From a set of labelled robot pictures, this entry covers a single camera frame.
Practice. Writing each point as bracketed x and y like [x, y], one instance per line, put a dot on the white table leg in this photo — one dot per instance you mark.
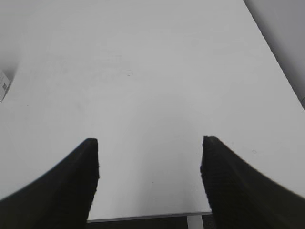
[195, 222]

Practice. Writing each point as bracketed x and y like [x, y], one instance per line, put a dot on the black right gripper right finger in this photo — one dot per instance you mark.
[241, 197]

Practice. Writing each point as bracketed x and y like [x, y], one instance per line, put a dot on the white yili changqing yogurt bottle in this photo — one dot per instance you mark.
[6, 79]

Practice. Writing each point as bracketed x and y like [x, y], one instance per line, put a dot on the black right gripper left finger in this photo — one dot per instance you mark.
[61, 198]

